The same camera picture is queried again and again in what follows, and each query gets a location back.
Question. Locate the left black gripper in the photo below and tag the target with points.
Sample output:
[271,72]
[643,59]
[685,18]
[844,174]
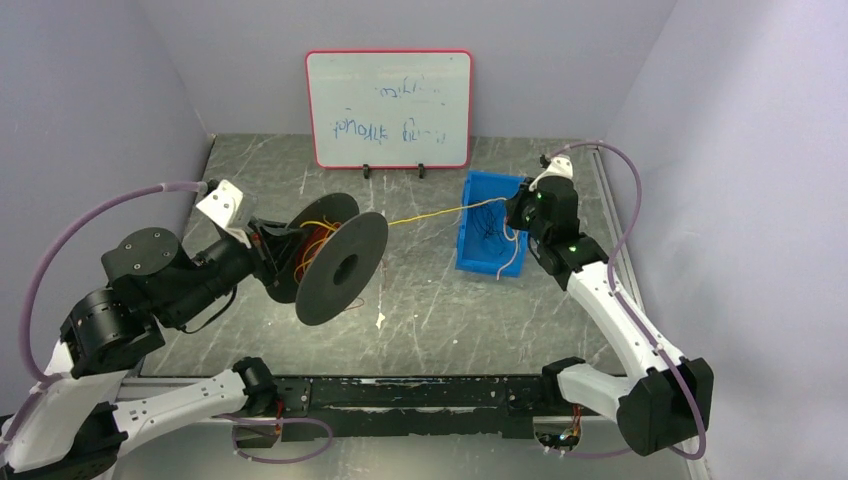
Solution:
[263,241]

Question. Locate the black cable spool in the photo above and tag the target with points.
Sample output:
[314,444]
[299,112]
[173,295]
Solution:
[335,250]

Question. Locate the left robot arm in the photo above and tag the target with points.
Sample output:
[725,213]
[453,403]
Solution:
[67,429]

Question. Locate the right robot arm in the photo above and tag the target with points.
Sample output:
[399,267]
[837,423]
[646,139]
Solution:
[663,398]

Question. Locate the red framed whiteboard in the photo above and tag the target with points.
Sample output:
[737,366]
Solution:
[376,109]

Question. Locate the blue plastic bin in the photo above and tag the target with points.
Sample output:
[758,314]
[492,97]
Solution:
[485,245]

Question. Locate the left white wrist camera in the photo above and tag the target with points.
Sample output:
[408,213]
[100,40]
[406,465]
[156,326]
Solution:
[230,209]

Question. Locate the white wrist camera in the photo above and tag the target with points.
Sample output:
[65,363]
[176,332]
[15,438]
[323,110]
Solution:
[230,209]
[559,166]

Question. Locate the black base frame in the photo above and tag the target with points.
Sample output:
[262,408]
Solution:
[509,405]

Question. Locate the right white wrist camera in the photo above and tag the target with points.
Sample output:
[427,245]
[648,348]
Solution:
[559,166]

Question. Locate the aluminium side rail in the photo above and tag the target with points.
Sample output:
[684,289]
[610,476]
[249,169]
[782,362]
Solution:
[623,265]

